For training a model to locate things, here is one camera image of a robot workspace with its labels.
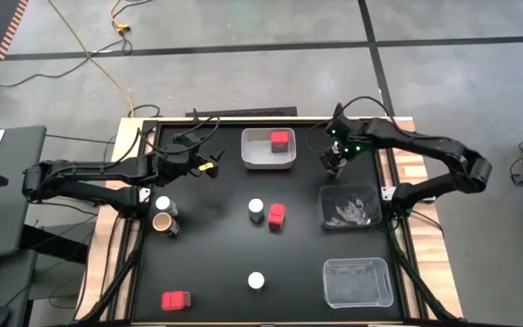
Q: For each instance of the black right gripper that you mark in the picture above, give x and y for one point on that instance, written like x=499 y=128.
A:
x=335 y=156

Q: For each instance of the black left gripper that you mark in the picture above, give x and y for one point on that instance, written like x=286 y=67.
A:
x=180 y=161

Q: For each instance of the white lid spice jar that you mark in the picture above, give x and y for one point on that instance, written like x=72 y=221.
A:
x=256 y=205
x=163 y=203
x=256 y=280

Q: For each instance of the red lid spice tin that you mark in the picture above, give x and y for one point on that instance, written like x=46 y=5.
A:
x=277 y=213
x=279 y=137
x=174 y=300

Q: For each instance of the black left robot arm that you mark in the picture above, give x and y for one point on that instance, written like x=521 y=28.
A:
x=84 y=175

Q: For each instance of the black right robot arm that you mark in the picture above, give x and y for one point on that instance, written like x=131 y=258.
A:
x=425 y=143

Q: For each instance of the white opaque plastic bin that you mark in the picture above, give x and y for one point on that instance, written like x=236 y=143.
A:
x=257 y=154

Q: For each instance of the dark tinted plastic bin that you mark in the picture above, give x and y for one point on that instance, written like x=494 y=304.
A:
x=350 y=206

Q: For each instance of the black flat bar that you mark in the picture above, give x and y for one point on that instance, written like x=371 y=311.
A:
x=252 y=111

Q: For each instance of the black table mat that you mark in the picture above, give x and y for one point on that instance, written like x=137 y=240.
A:
x=216 y=254

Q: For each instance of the clear plastic bin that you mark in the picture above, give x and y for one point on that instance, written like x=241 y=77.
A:
x=357 y=284

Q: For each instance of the black desk base bar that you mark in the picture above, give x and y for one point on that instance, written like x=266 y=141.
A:
x=52 y=243

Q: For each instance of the grey side desk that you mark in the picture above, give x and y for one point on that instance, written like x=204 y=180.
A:
x=12 y=213

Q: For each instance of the black frame clamp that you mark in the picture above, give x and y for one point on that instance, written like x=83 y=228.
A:
x=339 y=113
x=194 y=115

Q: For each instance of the black metal table frame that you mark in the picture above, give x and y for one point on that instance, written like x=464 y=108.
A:
x=107 y=287

